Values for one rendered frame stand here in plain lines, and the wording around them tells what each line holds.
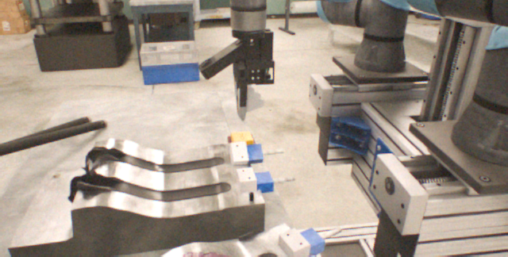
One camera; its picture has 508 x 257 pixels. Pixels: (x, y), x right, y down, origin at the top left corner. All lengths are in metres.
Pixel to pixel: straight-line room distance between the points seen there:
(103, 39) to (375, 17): 3.89
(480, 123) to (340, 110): 0.48
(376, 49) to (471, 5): 0.68
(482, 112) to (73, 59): 4.48
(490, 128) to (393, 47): 0.47
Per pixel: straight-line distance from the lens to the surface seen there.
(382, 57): 1.11
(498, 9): 0.44
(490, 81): 0.72
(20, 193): 1.11
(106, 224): 0.78
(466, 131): 0.75
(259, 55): 0.79
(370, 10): 1.11
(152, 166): 0.91
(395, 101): 1.17
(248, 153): 0.89
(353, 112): 1.14
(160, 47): 4.29
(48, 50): 4.86
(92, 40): 4.70
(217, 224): 0.78
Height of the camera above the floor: 1.38
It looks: 26 degrees down
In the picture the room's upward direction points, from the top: straight up
